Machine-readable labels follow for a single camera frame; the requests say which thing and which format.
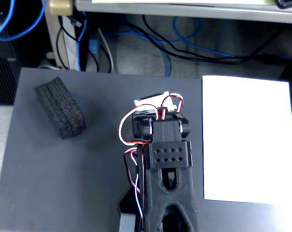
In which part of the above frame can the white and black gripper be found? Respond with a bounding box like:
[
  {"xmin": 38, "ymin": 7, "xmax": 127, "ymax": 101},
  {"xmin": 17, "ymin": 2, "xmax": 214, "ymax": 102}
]
[{"xmin": 133, "ymin": 91, "xmax": 178, "ymax": 115}]

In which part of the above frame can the black foam cube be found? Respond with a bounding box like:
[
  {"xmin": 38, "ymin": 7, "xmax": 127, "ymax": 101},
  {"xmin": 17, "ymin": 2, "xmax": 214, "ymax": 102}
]
[{"xmin": 34, "ymin": 76, "xmax": 87, "ymax": 140}]

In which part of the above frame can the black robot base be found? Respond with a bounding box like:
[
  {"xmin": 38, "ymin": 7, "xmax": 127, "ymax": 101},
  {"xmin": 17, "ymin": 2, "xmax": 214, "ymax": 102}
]
[{"xmin": 118, "ymin": 188, "xmax": 146, "ymax": 232}]

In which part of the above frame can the white paper sheet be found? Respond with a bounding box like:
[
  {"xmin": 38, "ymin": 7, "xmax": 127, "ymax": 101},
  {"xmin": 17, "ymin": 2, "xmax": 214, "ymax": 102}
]
[{"xmin": 202, "ymin": 75, "xmax": 292, "ymax": 206}]

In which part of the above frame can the blue plug connector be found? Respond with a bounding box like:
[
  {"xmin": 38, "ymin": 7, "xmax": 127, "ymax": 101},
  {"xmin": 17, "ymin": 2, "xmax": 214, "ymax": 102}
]
[{"xmin": 88, "ymin": 38, "xmax": 99, "ymax": 54}]

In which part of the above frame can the white desk side panel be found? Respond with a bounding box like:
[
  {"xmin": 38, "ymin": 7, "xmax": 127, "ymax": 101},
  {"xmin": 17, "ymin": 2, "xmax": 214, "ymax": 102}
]
[{"xmin": 44, "ymin": 12, "xmax": 88, "ymax": 72}]

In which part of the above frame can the dark grey table mat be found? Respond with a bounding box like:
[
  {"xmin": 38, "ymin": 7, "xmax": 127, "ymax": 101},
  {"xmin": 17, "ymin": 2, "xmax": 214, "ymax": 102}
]
[{"xmin": 0, "ymin": 67, "xmax": 292, "ymax": 232}]

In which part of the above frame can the beige plastic box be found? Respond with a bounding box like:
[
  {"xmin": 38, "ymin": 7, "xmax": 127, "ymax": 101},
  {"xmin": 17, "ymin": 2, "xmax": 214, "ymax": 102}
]
[{"xmin": 48, "ymin": 0, "xmax": 74, "ymax": 16}]

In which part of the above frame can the black device on desk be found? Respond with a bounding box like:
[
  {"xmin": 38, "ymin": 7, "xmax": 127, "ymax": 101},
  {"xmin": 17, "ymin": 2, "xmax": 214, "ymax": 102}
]
[{"xmin": 274, "ymin": 0, "xmax": 292, "ymax": 10}]

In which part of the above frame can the black vented computer case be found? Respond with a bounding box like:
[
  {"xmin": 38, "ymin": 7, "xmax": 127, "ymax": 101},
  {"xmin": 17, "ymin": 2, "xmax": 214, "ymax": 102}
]
[{"xmin": 0, "ymin": 57, "xmax": 20, "ymax": 106}]

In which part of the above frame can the short red white servo wire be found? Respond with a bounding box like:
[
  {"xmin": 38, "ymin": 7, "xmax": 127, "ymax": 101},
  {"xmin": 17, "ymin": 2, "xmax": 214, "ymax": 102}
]
[{"xmin": 161, "ymin": 93, "xmax": 184, "ymax": 121}]

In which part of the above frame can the long blue network cable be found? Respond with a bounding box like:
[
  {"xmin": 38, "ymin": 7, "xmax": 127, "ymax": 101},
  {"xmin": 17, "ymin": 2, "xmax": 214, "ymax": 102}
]
[{"xmin": 104, "ymin": 16, "xmax": 292, "ymax": 78}]

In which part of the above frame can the long black cable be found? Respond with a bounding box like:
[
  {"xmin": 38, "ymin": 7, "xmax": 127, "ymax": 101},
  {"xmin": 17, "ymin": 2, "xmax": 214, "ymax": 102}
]
[{"xmin": 142, "ymin": 14, "xmax": 292, "ymax": 65}]

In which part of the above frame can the long white red servo wire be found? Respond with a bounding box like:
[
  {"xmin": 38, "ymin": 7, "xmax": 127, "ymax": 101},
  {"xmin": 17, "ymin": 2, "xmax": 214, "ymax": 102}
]
[{"xmin": 118, "ymin": 104, "xmax": 161, "ymax": 147}]

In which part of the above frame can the grey white cable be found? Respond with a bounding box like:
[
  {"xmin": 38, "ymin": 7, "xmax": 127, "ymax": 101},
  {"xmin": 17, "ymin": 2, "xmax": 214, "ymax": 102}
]
[{"xmin": 97, "ymin": 28, "xmax": 115, "ymax": 73}]

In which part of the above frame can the red white black servo wire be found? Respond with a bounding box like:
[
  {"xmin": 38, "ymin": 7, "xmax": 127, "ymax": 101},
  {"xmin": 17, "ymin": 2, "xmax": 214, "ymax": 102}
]
[{"xmin": 123, "ymin": 145, "xmax": 147, "ymax": 232}]

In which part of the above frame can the straight blue network cable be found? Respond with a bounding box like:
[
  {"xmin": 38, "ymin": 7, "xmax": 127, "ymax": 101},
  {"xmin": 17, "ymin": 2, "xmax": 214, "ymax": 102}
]
[{"xmin": 76, "ymin": 11, "xmax": 88, "ymax": 72}]

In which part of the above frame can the thin black cable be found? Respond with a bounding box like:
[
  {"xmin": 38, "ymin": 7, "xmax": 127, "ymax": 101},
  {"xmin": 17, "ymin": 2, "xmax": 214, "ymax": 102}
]
[{"xmin": 56, "ymin": 15, "xmax": 79, "ymax": 71}]

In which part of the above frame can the looped blue network cable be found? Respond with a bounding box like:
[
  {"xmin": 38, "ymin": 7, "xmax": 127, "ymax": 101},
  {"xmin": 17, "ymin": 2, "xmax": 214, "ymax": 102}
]
[{"xmin": 0, "ymin": 0, "xmax": 47, "ymax": 42}]

